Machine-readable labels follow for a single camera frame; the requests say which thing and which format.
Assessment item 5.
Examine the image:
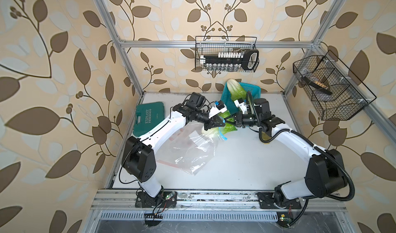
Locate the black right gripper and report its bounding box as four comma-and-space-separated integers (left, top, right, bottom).
224, 111, 261, 128

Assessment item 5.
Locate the chinese cabbage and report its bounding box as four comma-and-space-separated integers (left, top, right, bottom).
226, 79, 246, 101
202, 123, 237, 141

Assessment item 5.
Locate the clear blue-zip zipper bag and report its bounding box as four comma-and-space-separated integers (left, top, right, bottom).
175, 122, 224, 175

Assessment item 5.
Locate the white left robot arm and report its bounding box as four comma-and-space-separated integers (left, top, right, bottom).
120, 92, 227, 199

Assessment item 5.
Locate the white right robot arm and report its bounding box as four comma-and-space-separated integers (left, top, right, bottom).
233, 97, 355, 207

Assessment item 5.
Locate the chinese cabbage in basket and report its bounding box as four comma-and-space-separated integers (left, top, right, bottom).
226, 79, 246, 101

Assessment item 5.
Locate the clear pink-zip dotted bag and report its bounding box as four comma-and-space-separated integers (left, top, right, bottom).
155, 130, 197, 169

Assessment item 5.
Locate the teal plastic basket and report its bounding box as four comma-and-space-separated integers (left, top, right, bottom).
221, 79, 261, 114

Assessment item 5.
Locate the green plastic tool case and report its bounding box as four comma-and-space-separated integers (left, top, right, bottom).
133, 102, 165, 137

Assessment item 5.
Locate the socket set black holder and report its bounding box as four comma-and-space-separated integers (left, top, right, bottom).
198, 49, 259, 72

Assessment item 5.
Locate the dark tool in right basket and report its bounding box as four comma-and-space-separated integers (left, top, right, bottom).
303, 76, 333, 95

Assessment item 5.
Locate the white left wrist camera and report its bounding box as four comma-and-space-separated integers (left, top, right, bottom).
208, 101, 227, 118

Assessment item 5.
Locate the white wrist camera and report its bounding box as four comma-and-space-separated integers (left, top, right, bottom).
234, 98, 248, 114
208, 101, 227, 118

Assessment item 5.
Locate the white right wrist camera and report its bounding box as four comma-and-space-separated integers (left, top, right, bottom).
234, 98, 248, 114

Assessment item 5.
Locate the black wire basket right wall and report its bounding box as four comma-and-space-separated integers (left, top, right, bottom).
293, 50, 377, 121

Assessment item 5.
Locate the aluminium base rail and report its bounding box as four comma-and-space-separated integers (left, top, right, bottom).
89, 188, 347, 212

